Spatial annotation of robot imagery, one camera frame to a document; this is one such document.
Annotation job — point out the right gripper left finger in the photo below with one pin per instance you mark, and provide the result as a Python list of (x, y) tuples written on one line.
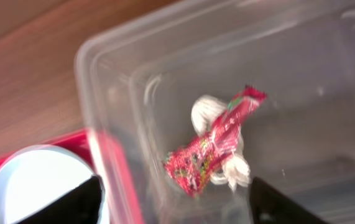
[(79, 206)]

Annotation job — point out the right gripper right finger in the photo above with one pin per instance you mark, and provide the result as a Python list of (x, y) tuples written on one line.
[(268, 205)]

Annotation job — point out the white tissue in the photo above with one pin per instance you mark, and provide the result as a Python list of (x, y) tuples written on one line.
[(235, 171)]

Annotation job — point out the red snack wrapper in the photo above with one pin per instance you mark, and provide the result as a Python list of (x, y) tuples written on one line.
[(191, 166)]

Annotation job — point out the light blue plate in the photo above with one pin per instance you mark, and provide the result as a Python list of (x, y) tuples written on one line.
[(38, 175)]

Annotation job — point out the red plastic tray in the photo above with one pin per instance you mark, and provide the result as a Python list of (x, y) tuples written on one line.
[(83, 143)]

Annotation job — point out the clear plastic bin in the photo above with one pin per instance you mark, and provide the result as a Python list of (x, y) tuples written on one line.
[(138, 83)]

